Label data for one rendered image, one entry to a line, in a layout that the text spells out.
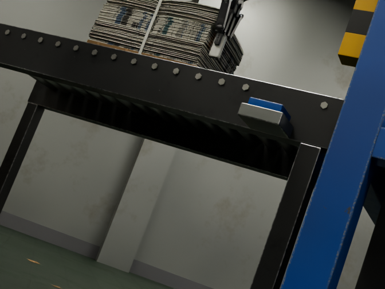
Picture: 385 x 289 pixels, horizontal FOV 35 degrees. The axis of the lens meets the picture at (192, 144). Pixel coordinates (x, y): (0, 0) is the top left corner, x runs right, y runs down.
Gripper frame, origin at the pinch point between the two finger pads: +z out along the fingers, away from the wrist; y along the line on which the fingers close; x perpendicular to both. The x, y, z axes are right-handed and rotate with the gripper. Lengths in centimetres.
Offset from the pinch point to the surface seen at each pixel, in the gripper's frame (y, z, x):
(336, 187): 38, 36, 53
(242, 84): 17.8, 15.0, 19.3
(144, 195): -333, 25, -191
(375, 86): 38, 16, 54
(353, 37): 36, 7, 46
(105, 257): -325, 87, -201
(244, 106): 27.8, 23.0, 26.0
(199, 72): 17.7, 14.4, 7.2
